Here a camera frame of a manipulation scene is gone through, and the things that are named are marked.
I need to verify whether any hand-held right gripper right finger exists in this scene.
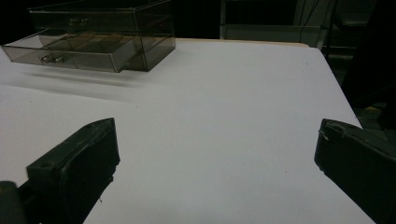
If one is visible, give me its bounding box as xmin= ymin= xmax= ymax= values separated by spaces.
xmin=313 ymin=118 xmax=396 ymax=224

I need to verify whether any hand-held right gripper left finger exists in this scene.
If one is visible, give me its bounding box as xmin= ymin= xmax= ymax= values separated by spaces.
xmin=25 ymin=117 xmax=121 ymax=224

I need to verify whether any smoked clear drawer cabinet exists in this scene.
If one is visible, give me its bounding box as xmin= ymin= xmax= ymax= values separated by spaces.
xmin=27 ymin=0 xmax=177 ymax=73

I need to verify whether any black cable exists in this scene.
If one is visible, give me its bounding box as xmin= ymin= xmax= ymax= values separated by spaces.
xmin=298 ymin=0 xmax=319 ymax=45

